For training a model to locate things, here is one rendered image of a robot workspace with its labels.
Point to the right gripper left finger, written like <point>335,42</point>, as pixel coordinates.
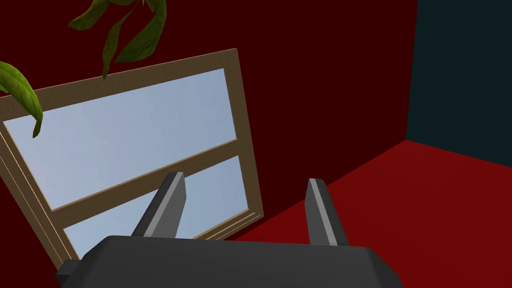
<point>166,210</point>

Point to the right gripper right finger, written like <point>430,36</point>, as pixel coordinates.
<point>322,218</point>

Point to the wooden framed window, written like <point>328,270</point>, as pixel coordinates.
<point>120,136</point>

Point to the green leafy plant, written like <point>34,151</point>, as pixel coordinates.
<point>132,36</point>

